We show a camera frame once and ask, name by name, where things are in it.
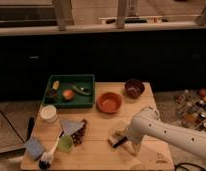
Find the small green cup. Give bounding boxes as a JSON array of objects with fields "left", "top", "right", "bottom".
[{"left": 57, "top": 135, "right": 74, "bottom": 152}]

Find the black handle tool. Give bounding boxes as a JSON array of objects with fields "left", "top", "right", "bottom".
[{"left": 27, "top": 117, "right": 35, "bottom": 140}]

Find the dark maroon bowl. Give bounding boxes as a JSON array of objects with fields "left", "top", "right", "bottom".
[{"left": 125, "top": 79, "right": 145, "bottom": 99}]

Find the black cable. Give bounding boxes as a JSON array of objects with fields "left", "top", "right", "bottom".
[{"left": 174, "top": 162, "right": 206, "bottom": 171}]

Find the red orange bowl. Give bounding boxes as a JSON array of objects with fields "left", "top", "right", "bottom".
[{"left": 96, "top": 92, "right": 122, "bottom": 114}]

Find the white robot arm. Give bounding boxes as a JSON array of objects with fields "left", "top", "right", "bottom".
[{"left": 118, "top": 106, "right": 206, "bottom": 160}]

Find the dark eggplant piece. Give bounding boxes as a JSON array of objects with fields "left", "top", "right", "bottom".
[{"left": 45, "top": 89, "right": 57, "bottom": 102}]

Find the red apple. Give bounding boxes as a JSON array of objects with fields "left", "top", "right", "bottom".
[{"left": 62, "top": 89, "right": 75, "bottom": 101}]

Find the green cucumber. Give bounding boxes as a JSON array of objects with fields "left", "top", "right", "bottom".
[{"left": 72, "top": 85, "right": 92, "bottom": 96}]

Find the dark grape bunch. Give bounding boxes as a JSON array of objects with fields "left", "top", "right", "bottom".
[{"left": 72, "top": 119, "right": 87, "bottom": 146}]

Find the white cup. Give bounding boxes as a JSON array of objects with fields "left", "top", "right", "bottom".
[{"left": 40, "top": 105, "right": 57, "bottom": 123}]

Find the wooden felt eraser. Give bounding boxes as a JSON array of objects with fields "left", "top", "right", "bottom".
[{"left": 108, "top": 131, "right": 126, "bottom": 148}]

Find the green plastic tray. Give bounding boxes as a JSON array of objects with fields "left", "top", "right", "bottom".
[{"left": 42, "top": 74, "right": 95, "bottom": 108}]

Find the white black dish brush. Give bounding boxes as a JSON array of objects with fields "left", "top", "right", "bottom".
[{"left": 39, "top": 140, "right": 59, "bottom": 170}]

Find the yellow banana piece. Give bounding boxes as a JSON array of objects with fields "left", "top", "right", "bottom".
[{"left": 52, "top": 80, "right": 59, "bottom": 91}]

